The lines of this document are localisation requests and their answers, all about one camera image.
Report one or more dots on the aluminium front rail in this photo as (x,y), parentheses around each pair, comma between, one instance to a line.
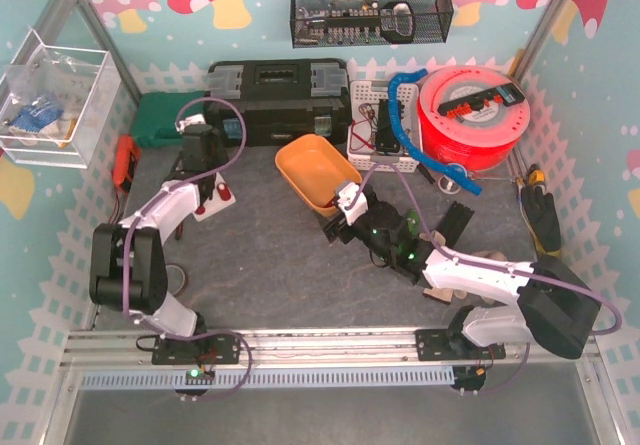
(276,348)

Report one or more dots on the black wire mesh basket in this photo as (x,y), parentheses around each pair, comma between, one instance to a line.
(353,23)

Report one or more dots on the green handled tool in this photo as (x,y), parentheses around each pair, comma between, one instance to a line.
(413,222)

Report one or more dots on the orange filament spool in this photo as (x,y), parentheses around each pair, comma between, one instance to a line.
(477,141)

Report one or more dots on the clear acrylic box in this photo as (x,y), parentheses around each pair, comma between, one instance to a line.
(84,81)

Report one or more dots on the black yellow work glove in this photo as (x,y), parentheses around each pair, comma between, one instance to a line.
(542,219)

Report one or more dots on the beige work glove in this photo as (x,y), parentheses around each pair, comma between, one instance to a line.
(446,295)

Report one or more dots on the blue white glove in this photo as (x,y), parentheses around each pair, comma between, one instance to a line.
(39,117)

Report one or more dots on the green tool case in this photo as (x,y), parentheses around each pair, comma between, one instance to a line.
(154,123)

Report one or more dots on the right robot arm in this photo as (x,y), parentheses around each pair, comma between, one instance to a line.
(543,302)

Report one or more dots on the brown tape roll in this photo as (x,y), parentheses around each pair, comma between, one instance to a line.
(178,279)

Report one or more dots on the white tape roll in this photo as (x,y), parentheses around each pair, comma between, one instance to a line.
(448,186)

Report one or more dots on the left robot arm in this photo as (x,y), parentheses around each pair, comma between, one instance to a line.
(128,271)

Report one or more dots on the white perforated basket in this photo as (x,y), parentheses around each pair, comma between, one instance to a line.
(365,96)

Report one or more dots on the orange plastic bin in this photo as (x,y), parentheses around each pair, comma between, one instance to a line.
(314,169)

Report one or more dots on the orange multimeter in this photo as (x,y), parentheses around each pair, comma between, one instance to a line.
(126,160)

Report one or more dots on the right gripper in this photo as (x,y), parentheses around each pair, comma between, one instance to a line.
(340,226)

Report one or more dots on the black ribbed block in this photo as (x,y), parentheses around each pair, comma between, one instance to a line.
(454,222)

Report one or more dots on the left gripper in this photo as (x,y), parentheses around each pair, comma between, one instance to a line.
(189,160)

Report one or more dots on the black terminal strip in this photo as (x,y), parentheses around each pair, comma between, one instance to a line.
(507,94)

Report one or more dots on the black metal bracket plate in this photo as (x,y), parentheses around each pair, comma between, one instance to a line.
(385,141)

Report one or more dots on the black toolbox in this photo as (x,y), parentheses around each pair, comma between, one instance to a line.
(282,100)

